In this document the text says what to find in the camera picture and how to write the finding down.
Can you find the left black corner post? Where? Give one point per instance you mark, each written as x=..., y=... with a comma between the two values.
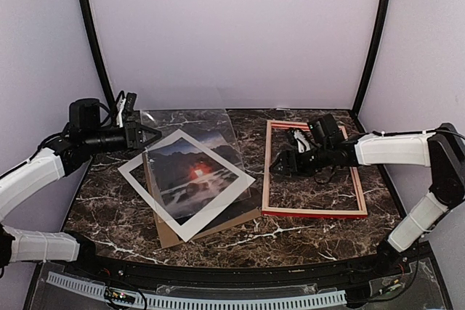
x=94, y=45

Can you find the red wooden picture frame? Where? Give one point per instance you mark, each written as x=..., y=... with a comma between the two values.
x=267, y=210

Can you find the black front table rail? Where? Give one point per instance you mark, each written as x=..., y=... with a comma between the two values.
x=352, y=273

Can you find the black corner post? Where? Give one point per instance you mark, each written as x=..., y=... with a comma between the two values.
x=94, y=45
x=378, y=28

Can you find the right black corner post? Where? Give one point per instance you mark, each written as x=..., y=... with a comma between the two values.
x=378, y=28

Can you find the white cable tray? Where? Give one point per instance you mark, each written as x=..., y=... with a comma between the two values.
x=134, y=300

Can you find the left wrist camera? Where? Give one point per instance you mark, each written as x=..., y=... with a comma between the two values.
x=124, y=106

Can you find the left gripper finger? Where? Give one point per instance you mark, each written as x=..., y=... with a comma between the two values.
x=151, y=133
x=150, y=141

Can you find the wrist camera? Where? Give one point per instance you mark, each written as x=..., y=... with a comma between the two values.
x=124, y=106
x=298, y=139

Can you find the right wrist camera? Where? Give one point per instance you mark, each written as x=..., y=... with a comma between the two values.
x=298, y=139

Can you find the white mat board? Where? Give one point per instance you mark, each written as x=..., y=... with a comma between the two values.
x=134, y=173

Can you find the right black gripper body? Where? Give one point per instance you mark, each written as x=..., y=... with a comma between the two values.
x=307, y=166

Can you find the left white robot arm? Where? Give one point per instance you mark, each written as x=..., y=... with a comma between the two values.
x=92, y=129

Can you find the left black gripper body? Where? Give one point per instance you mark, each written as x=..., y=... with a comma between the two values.
x=129, y=135

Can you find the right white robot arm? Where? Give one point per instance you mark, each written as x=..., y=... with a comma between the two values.
x=440, y=149

